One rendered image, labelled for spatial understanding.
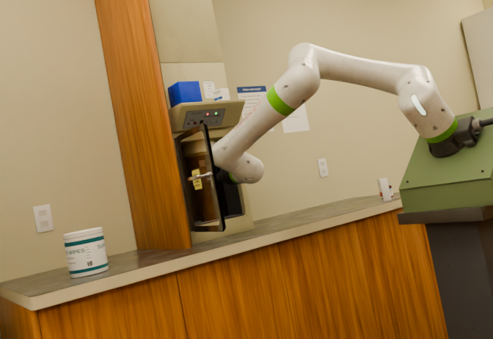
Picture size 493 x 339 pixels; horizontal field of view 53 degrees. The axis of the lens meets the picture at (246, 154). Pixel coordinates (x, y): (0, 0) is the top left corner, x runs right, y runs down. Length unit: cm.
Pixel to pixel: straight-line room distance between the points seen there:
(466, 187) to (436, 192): 11
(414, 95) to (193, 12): 109
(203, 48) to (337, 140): 132
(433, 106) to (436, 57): 263
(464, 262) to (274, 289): 69
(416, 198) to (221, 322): 81
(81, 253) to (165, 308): 33
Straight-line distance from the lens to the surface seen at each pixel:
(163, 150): 201
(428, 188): 179
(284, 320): 203
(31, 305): 161
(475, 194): 171
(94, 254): 178
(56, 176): 237
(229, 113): 218
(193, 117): 209
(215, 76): 228
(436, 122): 176
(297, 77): 165
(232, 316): 189
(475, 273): 182
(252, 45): 302
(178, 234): 201
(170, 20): 226
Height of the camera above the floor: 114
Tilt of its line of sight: 4 degrees up
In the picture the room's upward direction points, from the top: 11 degrees counter-clockwise
